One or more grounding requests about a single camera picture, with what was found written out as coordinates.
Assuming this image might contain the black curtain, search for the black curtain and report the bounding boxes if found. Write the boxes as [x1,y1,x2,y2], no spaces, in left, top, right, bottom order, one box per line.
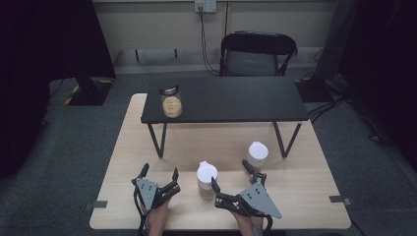
[0,0,116,181]
[337,0,417,171]

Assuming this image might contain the black folding chair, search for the black folding chair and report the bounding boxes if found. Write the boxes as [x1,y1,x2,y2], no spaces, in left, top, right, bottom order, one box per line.
[218,30,299,78]

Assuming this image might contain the black desktop shelf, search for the black desktop shelf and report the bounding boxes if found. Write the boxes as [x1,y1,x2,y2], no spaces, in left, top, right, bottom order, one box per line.
[141,76,310,159]

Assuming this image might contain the right hand-held gripper cable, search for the right hand-held gripper cable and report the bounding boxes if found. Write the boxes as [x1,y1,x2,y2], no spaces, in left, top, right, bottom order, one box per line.
[259,212,274,236]

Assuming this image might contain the person's left hand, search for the person's left hand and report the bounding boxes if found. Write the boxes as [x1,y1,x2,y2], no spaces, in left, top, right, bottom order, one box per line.
[146,199,171,236]

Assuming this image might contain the black stand base yellow stripes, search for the black stand base yellow stripes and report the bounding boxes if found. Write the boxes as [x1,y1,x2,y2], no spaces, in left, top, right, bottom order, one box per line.
[63,77,114,106]

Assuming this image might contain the black power cable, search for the black power cable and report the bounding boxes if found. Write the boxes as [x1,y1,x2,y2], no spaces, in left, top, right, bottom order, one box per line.
[198,6,221,77]

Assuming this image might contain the left hand-held gripper cable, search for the left hand-held gripper cable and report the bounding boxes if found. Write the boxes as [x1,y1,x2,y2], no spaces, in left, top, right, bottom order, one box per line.
[132,188,149,236]

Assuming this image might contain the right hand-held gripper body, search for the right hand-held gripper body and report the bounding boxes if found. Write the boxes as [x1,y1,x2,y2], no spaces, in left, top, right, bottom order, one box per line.
[214,171,283,220]

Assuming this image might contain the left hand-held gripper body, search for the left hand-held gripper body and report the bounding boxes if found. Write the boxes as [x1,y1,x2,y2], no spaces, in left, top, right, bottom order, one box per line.
[131,176,182,211]

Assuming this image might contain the tall jar with white lid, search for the tall jar with white lid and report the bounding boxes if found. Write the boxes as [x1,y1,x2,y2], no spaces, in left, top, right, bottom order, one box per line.
[196,160,219,201]

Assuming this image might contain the small jar with white lid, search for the small jar with white lid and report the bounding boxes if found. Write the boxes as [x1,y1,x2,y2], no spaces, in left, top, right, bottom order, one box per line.
[246,141,269,172]

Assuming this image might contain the glass jar with black lid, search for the glass jar with black lid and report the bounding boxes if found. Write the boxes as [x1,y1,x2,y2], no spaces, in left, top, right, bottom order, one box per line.
[158,84,183,119]

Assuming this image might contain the person's right hand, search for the person's right hand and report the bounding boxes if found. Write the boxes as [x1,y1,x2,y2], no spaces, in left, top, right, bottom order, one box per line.
[230,209,266,236]

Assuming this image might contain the grey table clamp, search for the grey table clamp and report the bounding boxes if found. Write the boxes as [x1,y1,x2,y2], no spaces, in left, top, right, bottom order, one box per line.
[328,195,353,206]
[83,200,108,211]

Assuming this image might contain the white wall socket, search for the white wall socket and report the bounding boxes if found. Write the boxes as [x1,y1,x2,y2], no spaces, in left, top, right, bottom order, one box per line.
[194,0,217,14]

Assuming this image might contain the black floor cables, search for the black floor cables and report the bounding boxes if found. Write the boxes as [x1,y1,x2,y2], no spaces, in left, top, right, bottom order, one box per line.
[307,92,349,124]

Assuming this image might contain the hand-held gripper cable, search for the hand-held gripper cable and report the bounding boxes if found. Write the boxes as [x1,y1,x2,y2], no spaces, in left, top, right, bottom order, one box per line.
[132,188,149,236]
[259,212,274,236]

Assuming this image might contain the dark grey drape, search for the dark grey drape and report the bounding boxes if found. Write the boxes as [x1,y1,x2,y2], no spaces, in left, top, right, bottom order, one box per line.
[313,0,360,82]

